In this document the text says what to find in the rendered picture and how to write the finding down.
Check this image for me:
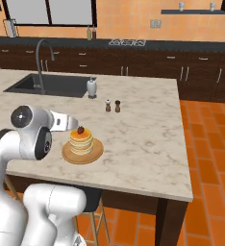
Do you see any white soap dispenser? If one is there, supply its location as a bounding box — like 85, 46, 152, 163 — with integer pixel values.
86, 76, 98, 100

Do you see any pancake stack with syrup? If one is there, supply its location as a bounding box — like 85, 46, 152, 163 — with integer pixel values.
68, 128, 95, 157

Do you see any dark wooden island counter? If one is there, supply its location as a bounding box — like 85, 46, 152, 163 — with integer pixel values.
4, 174, 189, 246

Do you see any dark seat wooden stool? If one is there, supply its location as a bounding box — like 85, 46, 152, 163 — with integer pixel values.
73, 186, 112, 246
3, 175, 23, 202

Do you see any grey wall socket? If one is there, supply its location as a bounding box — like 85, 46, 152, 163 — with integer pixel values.
149, 18, 163, 29

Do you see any dark sink basin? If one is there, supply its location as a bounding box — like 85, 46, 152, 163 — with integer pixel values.
3, 73, 92, 99

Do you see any pepper shaker with dark top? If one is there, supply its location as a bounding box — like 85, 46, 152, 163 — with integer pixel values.
114, 99, 122, 113

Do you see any black framed window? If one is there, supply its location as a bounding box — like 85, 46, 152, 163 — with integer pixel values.
1, 0, 98, 29

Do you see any hob with white rings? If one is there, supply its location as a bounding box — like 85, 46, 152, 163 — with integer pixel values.
109, 38, 147, 47

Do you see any dark brown cupboard run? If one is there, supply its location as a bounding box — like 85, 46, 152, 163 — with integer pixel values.
0, 43, 225, 105

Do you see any round wooden plate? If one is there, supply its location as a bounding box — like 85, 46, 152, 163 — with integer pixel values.
61, 137, 105, 165

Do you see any dark wall shelf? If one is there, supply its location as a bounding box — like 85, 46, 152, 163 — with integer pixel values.
160, 9, 225, 15

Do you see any salt shaker with white top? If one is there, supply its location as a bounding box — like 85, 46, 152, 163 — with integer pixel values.
105, 99, 113, 113

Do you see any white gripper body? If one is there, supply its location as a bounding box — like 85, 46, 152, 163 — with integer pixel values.
62, 115, 81, 132

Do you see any dark grey curved tap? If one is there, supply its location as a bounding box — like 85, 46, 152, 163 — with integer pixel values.
34, 38, 56, 95

